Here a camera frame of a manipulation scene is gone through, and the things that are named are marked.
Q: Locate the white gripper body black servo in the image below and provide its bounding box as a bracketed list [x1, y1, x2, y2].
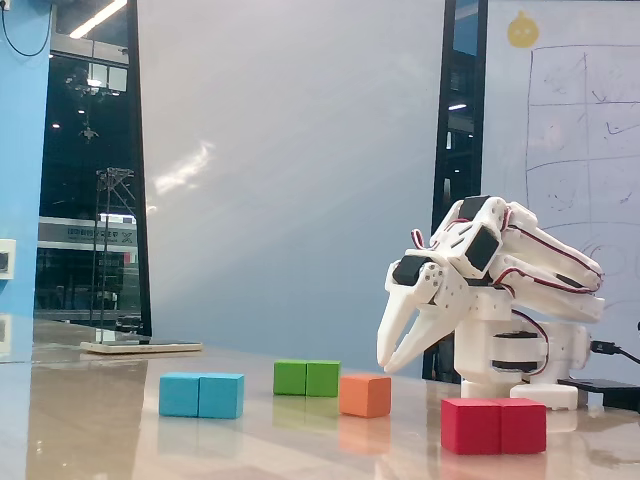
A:
[383, 247, 471, 327]

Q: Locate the white fixed gripper finger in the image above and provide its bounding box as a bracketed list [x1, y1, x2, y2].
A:
[376, 291, 427, 370]

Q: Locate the white moving gripper finger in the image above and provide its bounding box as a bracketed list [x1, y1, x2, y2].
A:
[383, 266, 455, 375]

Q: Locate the small orange cube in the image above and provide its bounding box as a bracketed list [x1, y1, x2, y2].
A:
[338, 373, 393, 419]

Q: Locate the green long block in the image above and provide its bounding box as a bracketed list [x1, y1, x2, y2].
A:
[273, 359, 342, 399]

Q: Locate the red long block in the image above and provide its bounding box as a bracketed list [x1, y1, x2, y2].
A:
[440, 397, 548, 457]

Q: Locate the blue long block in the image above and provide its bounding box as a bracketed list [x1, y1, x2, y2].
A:
[158, 371, 246, 420]

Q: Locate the black flat power box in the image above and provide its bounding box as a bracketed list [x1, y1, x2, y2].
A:
[556, 377, 640, 411]

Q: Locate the whiteboard with drawn grid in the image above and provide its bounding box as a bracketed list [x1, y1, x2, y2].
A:
[480, 0, 640, 399]

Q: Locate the yellow round sticker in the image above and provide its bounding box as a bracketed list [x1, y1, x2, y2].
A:
[506, 10, 541, 50]

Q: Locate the ceiling light strip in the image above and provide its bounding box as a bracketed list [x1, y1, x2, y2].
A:
[68, 0, 129, 41]

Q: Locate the wide black window post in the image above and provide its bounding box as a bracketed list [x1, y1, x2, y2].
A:
[422, 0, 489, 385]

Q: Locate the black plug with cable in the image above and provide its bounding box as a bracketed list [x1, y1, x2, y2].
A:
[588, 339, 640, 366]

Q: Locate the narrow black window post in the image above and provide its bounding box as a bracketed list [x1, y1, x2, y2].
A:
[125, 0, 153, 337]

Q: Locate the white wall socket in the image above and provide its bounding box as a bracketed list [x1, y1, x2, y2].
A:
[0, 238, 17, 281]

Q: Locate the thin black hanging cable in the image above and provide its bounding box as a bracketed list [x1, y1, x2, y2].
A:
[0, 0, 54, 58]

